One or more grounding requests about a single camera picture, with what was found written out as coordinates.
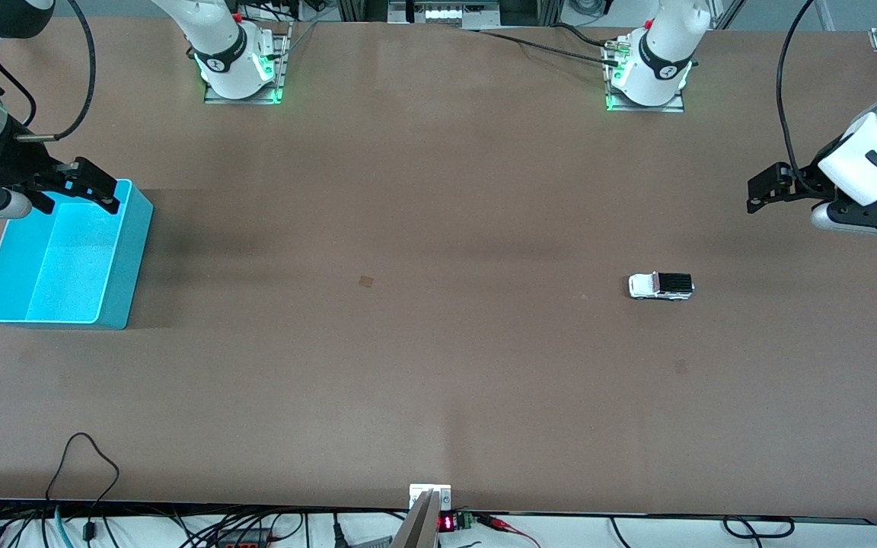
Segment red clip lead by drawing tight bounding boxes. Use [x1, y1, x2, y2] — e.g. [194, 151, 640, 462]
[477, 514, 542, 548]

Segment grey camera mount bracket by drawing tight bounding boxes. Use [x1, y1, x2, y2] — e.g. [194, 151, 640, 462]
[391, 484, 452, 548]

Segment turquoise plastic bin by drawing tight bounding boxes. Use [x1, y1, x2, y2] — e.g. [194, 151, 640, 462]
[0, 178, 155, 330]

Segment looped black cable with ferrite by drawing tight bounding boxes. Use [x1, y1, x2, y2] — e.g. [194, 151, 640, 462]
[46, 432, 120, 543]

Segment white lit device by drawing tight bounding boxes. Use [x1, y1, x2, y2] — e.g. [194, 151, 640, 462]
[387, 0, 502, 31]

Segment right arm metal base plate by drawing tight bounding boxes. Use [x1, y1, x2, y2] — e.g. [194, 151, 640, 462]
[203, 21, 292, 105]

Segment short black table cable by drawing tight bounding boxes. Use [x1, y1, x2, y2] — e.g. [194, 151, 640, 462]
[551, 21, 618, 50]

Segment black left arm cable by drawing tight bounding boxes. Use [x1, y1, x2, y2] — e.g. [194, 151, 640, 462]
[777, 0, 820, 187]

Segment aluminium frame structure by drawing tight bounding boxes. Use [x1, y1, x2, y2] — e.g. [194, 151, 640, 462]
[336, 0, 565, 31]

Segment long black table cable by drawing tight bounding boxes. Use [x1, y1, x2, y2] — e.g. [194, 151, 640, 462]
[477, 29, 622, 68]

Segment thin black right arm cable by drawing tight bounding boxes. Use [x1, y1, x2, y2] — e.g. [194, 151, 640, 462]
[0, 34, 37, 127]

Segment black power strip red switches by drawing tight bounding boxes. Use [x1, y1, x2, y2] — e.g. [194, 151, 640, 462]
[214, 531, 278, 548]

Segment white jeep toy black roof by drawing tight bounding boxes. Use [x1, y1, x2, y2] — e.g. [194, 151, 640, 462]
[628, 271, 695, 302]

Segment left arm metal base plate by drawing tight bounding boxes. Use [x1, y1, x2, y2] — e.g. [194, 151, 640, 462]
[604, 38, 687, 113]

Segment coiled black cable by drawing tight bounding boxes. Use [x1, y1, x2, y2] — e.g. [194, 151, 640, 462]
[720, 515, 797, 540]

